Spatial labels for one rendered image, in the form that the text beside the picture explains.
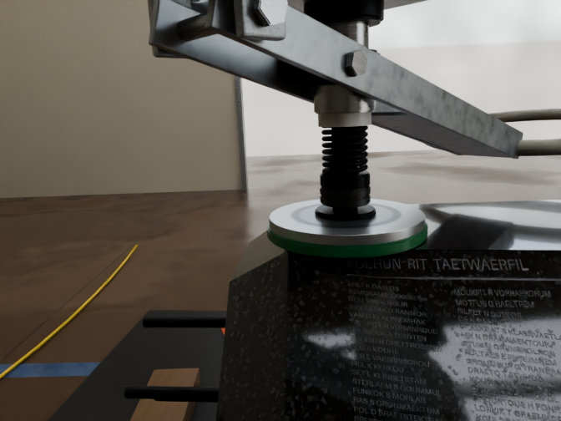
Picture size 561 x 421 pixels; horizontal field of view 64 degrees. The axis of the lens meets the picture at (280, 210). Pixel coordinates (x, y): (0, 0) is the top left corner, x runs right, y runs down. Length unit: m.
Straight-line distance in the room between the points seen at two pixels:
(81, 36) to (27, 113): 1.12
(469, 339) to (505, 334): 0.04
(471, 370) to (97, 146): 5.55
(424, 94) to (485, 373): 0.35
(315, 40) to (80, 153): 5.55
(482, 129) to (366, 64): 0.33
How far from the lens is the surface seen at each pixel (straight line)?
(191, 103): 5.50
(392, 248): 0.55
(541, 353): 0.57
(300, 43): 0.48
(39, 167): 6.23
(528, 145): 0.95
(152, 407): 1.57
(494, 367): 0.55
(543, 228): 0.71
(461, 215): 0.75
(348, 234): 0.54
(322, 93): 0.59
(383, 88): 0.58
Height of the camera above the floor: 0.98
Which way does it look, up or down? 13 degrees down
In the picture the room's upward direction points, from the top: 2 degrees counter-clockwise
